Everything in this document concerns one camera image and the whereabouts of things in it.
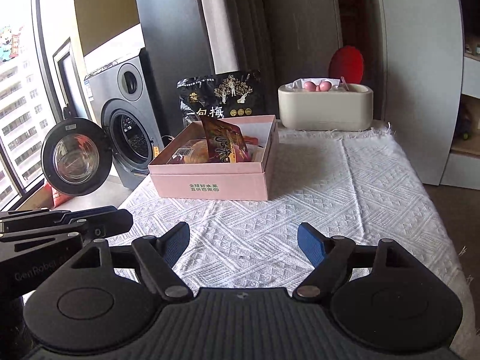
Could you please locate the orange bread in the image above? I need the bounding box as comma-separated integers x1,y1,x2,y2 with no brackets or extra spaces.
167,139,209,164

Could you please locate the maroon chicken snack pouch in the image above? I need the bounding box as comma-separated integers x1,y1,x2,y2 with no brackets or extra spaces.
200,116,251,164

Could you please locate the small red snack packet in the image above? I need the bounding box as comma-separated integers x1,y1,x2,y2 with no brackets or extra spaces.
243,136,260,146

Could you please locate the white woven table cloth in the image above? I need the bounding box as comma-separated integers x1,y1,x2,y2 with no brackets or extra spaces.
109,127,479,357

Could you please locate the round washer door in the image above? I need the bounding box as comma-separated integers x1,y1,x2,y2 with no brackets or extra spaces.
41,118,112,197

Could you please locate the pink cardboard box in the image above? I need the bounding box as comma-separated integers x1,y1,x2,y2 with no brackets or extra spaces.
149,115,279,201

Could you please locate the cream tissue box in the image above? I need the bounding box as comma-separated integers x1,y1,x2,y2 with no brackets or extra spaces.
277,83,374,131

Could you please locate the grey washing machine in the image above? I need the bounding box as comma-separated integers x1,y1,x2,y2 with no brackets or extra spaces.
85,48,164,189

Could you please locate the pink bow ornament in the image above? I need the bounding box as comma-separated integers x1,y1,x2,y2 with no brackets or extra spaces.
303,80,332,92

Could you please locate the black plum snack bag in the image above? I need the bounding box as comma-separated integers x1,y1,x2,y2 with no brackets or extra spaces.
176,70,266,125

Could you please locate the white tissue paper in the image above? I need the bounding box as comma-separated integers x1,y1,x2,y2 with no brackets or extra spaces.
286,78,349,92

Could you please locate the red round cushion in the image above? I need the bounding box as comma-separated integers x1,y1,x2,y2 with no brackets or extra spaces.
329,46,365,84

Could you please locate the white cabinet shelf unit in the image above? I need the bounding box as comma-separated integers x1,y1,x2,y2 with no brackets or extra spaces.
378,0,479,189

